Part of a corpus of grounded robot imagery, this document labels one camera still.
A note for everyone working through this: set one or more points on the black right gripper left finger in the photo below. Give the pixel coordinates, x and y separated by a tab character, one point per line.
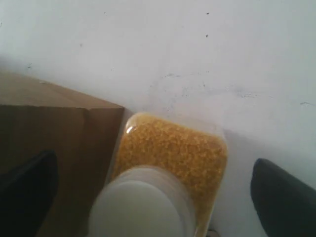
26	195

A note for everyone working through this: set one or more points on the brown paper bag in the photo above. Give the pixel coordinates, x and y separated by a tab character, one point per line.
82	130

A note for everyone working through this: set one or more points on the yellow grain bottle white cap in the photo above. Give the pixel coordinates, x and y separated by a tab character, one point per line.
164	180

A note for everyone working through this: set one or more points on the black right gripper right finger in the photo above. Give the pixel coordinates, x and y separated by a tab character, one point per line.
286	206

